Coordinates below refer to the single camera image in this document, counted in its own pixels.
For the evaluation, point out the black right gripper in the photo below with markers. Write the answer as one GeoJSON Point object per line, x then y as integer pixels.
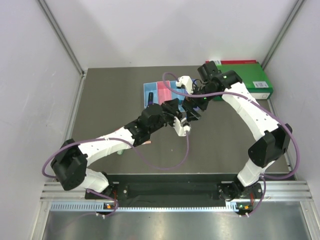
{"type": "Point", "coordinates": [189, 103]}

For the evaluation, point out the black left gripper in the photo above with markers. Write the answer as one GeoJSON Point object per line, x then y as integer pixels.
{"type": "Point", "coordinates": [171, 107]}

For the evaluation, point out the purple cap black highlighter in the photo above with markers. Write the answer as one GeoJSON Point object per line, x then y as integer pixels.
{"type": "Point", "coordinates": [150, 99]}

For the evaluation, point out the white orange pen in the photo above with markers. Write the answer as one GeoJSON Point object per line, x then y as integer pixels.
{"type": "Point", "coordinates": [147, 142]}

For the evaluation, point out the light blue drawer box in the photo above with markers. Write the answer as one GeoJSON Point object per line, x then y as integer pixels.
{"type": "Point", "coordinates": [150, 87]}

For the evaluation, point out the sky blue drawer box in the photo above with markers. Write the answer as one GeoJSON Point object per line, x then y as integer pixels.
{"type": "Point", "coordinates": [177, 96]}

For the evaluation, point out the pink drawer box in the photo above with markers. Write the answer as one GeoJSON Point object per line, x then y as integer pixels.
{"type": "Point", "coordinates": [164, 94]}

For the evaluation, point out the purple drawer box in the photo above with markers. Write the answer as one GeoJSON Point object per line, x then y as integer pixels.
{"type": "Point", "coordinates": [195, 82]}

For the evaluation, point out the blue cap black highlighter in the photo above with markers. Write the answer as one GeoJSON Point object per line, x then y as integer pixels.
{"type": "Point", "coordinates": [192, 115]}

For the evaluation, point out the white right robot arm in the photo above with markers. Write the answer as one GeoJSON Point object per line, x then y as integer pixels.
{"type": "Point", "coordinates": [271, 137]}

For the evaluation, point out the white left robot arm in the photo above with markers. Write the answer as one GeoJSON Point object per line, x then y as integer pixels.
{"type": "Point", "coordinates": [71, 163]}

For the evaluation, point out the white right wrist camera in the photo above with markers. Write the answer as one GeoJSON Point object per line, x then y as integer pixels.
{"type": "Point", "coordinates": [185, 82]}

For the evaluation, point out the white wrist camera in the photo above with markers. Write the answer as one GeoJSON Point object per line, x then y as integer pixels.
{"type": "Point", "coordinates": [181, 126]}
{"type": "Point", "coordinates": [185, 82]}

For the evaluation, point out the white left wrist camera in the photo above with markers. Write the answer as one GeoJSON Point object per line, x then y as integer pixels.
{"type": "Point", "coordinates": [181, 126]}

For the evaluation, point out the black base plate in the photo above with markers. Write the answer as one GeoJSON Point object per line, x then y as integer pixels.
{"type": "Point", "coordinates": [205, 190]}

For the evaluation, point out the aluminium frame post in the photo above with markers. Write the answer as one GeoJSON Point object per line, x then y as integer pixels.
{"type": "Point", "coordinates": [60, 35]}
{"type": "Point", "coordinates": [293, 13]}

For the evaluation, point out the left aluminium rail bar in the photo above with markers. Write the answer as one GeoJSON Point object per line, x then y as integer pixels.
{"type": "Point", "coordinates": [53, 191]}

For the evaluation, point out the aluminium rail bar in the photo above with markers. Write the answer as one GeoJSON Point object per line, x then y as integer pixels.
{"type": "Point", "coordinates": [287, 191]}
{"type": "Point", "coordinates": [53, 191]}

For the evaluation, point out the left aluminium frame post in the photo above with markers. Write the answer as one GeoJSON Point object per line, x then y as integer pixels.
{"type": "Point", "coordinates": [60, 35]}

